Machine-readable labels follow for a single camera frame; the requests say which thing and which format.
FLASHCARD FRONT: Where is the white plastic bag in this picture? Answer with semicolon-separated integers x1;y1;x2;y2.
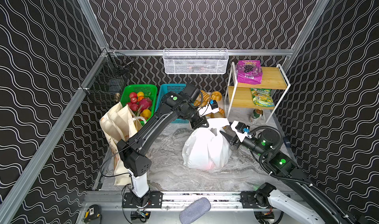
182;118;232;170

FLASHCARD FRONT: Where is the cream canvas tote bag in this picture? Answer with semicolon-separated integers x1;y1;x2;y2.
100;102;146;186

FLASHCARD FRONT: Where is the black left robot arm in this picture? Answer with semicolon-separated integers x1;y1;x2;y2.
116;84;209;198

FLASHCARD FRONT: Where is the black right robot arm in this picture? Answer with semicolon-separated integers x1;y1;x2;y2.
222;122;369;224

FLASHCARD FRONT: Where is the pumpkin shaped bread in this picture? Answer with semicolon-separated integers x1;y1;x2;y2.
210;91;223;101

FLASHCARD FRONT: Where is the green white can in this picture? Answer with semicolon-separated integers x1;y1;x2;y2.
250;109;264;123

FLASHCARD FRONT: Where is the teal plastic basket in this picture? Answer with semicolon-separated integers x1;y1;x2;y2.
154;84;192;126

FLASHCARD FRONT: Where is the green yellow snack bag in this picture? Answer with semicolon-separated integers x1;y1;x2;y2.
250;88;274;108

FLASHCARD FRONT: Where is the white wooden two-tier shelf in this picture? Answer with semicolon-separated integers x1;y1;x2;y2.
224;63;291;123

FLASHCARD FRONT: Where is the pink dragon fruit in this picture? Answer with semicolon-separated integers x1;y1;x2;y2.
137;98;153;112

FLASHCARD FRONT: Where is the green plastic basket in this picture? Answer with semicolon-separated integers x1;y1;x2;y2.
120;84;158;125

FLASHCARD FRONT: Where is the left purple snack bag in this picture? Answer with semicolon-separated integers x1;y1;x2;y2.
235;60;263;85

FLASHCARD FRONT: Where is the grey cloth pad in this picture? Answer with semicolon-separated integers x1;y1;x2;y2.
179;197;211;224

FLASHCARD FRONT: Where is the yellow black tape measure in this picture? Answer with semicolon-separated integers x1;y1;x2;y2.
83;204;102;224

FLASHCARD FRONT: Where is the white wire wall basket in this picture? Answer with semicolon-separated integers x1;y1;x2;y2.
162;48;229;75

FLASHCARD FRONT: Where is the black wire wall basket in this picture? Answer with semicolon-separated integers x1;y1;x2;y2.
84;52;136;108

